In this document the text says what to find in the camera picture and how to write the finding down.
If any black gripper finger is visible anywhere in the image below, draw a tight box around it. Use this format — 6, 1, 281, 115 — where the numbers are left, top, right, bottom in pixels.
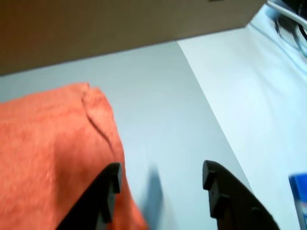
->
202, 160, 281, 230
57, 162, 123, 230

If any orange terry towel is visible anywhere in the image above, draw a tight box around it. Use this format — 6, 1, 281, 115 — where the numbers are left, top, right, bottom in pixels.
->
0, 82, 151, 230

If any blue office chair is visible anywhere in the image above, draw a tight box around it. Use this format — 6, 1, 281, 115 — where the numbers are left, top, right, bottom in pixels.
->
288, 172, 307, 213

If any grey desk mat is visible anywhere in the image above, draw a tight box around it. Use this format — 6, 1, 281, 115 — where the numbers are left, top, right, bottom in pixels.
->
0, 40, 255, 230

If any cardboard business monitor box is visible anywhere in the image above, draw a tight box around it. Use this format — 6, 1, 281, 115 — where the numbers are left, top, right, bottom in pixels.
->
0, 0, 268, 77

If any black power cable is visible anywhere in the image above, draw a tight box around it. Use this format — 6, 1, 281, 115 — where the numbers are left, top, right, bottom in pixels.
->
274, 0, 307, 52

